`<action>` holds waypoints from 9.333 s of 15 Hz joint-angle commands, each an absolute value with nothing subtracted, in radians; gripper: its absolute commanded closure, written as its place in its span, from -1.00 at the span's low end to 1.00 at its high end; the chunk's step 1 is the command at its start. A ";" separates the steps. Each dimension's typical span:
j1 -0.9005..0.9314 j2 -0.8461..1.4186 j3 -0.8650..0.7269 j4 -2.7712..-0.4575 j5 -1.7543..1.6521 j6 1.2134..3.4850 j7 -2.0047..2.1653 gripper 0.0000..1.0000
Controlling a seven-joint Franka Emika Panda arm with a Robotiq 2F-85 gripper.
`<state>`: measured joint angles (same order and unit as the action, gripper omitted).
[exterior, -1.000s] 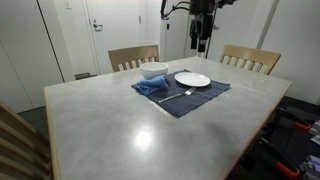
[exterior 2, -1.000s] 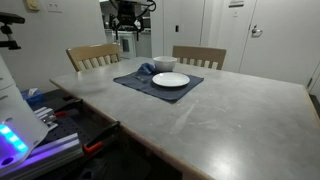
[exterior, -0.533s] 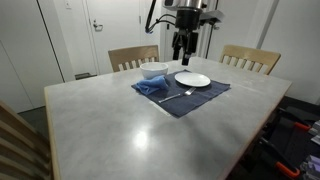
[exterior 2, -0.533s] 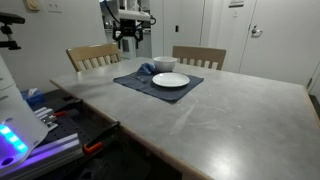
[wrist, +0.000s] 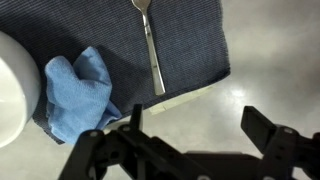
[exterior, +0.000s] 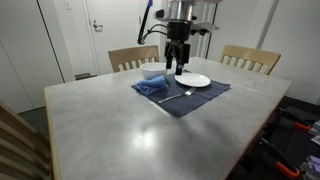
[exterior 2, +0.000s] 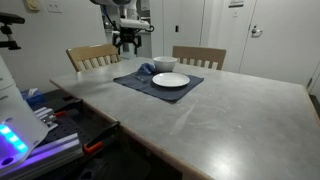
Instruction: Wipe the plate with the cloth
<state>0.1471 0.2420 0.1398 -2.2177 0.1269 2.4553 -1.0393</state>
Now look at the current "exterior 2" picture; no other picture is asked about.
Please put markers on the dark door sign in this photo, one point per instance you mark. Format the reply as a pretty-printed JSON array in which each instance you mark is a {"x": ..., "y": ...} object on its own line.
[{"x": 236, "y": 3}]

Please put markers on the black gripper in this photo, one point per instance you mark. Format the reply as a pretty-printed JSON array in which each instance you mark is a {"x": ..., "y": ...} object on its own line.
[{"x": 128, "y": 34}]

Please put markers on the blue microfibre cloth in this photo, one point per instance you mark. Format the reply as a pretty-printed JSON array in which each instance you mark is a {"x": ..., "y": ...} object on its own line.
[{"x": 146, "y": 69}]

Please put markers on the white door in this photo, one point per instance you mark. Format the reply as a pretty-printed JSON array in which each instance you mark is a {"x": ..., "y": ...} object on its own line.
[{"x": 283, "y": 43}]

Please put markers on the white round plate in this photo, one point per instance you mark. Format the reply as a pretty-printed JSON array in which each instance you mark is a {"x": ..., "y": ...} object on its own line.
[{"x": 170, "y": 80}]

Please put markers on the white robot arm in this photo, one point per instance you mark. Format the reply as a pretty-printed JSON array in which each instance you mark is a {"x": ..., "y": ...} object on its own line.
[{"x": 20, "y": 110}]

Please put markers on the white kitchen stove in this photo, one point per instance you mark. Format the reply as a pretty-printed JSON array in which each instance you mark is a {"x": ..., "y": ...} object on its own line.
[{"x": 127, "y": 55}]

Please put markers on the black camera on stand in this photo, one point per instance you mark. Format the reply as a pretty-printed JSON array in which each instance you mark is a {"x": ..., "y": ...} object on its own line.
[{"x": 11, "y": 18}]

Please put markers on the white light switch plate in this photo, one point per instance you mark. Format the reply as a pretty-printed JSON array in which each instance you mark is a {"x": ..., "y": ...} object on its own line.
[{"x": 54, "y": 6}]

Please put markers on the blue tissue box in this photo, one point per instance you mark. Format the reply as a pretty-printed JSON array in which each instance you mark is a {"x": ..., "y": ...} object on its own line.
[{"x": 33, "y": 99}]

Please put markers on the black perforated mounting board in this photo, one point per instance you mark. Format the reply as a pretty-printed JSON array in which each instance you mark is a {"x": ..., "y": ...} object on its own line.
[{"x": 70, "y": 128}]

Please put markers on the black door latch plate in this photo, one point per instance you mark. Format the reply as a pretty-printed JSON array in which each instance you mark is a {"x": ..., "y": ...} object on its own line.
[{"x": 176, "y": 28}]

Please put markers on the light wooden slat-back chair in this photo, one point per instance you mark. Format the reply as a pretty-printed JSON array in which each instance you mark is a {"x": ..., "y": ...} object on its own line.
[
  {"x": 90, "y": 51},
  {"x": 200, "y": 52}
]

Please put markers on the beige round thermostat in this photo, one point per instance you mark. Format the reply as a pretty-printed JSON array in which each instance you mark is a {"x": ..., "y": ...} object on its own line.
[{"x": 32, "y": 4}]

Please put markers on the aluminium profile rail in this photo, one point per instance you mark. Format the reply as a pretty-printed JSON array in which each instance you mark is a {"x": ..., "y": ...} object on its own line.
[{"x": 56, "y": 150}]

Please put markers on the silver metal fork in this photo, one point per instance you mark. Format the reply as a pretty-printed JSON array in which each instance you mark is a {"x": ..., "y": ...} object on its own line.
[{"x": 141, "y": 78}]

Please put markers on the grey aluminium blocks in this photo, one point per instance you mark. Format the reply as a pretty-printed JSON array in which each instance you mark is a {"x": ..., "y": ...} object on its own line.
[{"x": 45, "y": 116}]

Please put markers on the dark blue woven placemat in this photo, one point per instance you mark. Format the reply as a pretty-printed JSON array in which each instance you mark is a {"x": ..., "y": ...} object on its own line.
[{"x": 166, "y": 94}]

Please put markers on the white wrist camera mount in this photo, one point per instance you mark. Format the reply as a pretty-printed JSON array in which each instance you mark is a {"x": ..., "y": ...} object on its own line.
[{"x": 135, "y": 24}]

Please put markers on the white ceramic bowl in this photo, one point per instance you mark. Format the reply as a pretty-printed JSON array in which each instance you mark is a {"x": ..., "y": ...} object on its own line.
[{"x": 165, "y": 65}]

